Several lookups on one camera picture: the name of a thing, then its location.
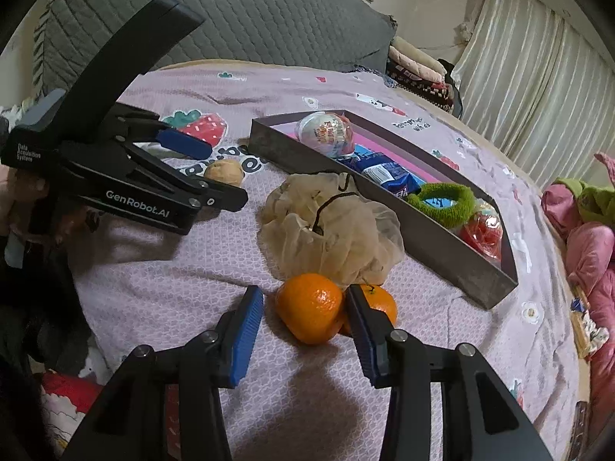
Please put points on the orange mandarin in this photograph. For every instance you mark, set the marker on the orange mandarin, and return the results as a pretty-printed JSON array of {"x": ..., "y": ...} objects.
[
  {"x": 310, "y": 307},
  {"x": 384, "y": 309}
]

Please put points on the beige mesh scrunchie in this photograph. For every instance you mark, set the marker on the beige mesh scrunchie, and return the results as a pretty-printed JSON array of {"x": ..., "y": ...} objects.
[{"x": 336, "y": 230}]

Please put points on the pink quilt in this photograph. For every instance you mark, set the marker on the pink quilt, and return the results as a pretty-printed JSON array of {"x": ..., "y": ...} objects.
[{"x": 591, "y": 259}]

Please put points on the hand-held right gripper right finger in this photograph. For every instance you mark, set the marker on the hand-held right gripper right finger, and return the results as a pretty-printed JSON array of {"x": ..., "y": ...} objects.
[{"x": 367, "y": 341}]

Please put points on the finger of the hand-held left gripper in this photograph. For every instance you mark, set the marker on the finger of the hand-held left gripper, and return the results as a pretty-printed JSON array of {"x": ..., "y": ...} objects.
[
  {"x": 185, "y": 144},
  {"x": 226, "y": 197}
]

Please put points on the grey quilted headboard cover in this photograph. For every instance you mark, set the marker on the grey quilted headboard cover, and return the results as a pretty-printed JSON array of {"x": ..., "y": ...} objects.
[{"x": 240, "y": 9}]

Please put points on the grey cardboard box tray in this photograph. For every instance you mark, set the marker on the grey cardboard box tray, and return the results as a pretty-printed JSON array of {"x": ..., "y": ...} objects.
[{"x": 432, "y": 245}]

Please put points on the stack of folded blankets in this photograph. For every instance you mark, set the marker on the stack of folded blankets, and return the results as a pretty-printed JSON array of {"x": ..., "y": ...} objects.
[{"x": 423, "y": 77}]

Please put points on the blue snack packet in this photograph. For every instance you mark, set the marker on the blue snack packet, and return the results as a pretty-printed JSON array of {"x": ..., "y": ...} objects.
[{"x": 384, "y": 175}]

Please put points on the blue and red toy egg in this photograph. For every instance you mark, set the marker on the blue and red toy egg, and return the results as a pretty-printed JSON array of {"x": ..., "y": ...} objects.
[{"x": 480, "y": 235}]

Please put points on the white curtain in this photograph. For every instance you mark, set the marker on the white curtain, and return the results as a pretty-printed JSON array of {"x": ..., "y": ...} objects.
[{"x": 538, "y": 67}]

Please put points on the biscuit packet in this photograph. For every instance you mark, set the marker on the biscuit packet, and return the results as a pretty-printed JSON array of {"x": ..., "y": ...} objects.
[{"x": 582, "y": 341}]

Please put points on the small blue candy wrapper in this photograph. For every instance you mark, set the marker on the small blue candy wrapper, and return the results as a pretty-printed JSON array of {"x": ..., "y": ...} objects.
[{"x": 576, "y": 305}]

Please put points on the brown walnut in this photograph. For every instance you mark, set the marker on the brown walnut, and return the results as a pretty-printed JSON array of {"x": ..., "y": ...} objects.
[{"x": 223, "y": 173}]

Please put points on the green blanket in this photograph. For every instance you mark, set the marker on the green blanket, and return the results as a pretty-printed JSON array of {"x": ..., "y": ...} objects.
[{"x": 588, "y": 199}]

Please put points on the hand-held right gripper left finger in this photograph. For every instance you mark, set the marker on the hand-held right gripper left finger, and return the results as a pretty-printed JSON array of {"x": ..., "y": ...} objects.
[{"x": 245, "y": 336}]

